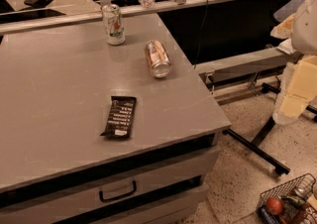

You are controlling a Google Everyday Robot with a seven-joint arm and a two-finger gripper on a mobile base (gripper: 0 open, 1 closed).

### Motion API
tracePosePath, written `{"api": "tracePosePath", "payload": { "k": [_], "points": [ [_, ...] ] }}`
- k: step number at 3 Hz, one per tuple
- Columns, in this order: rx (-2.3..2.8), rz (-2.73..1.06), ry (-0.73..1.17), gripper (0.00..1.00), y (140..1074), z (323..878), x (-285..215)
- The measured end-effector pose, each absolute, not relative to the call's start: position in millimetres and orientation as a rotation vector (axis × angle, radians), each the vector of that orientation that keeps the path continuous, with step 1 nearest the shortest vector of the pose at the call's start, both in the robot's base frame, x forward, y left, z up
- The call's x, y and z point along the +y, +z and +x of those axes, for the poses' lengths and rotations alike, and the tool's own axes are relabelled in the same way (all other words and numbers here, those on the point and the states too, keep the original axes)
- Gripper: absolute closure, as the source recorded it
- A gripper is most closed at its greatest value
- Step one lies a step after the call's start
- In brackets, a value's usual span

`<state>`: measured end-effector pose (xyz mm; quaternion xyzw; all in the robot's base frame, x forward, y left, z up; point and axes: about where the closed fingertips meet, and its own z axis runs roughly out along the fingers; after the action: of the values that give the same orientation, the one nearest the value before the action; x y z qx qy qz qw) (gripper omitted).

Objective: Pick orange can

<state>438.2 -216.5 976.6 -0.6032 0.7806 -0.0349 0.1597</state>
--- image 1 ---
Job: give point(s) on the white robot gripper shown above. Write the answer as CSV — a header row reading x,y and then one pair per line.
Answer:
x,y
305,28

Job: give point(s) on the orange soda can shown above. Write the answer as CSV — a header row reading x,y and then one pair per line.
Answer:
x,y
158,60

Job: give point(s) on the white green upright can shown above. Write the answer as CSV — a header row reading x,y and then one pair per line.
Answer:
x,y
113,24

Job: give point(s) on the green item in basket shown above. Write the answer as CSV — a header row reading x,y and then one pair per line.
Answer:
x,y
296,197

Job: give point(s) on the red apple in basket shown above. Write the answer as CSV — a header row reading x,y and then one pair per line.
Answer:
x,y
274,206

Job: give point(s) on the brown box in basket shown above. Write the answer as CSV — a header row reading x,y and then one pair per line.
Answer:
x,y
307,213

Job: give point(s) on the clear plastic bottle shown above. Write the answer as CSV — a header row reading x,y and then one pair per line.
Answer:
x,y
147,3

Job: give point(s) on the black snack bar wrapper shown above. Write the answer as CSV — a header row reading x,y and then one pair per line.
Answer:
x,y
121,117

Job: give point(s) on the grey desk drawer unit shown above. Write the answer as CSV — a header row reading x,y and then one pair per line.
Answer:
x,y
56,179

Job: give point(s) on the grey metal bench rail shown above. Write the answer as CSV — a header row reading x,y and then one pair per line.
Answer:
x,y
236,66

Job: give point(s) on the black metal floor frame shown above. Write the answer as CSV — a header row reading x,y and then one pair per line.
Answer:
x,y
279,168

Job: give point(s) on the black wire basket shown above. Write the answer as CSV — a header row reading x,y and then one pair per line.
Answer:
x,y
306,181

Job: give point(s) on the black drawer handle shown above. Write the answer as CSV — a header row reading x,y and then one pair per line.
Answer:
x,y
117,191

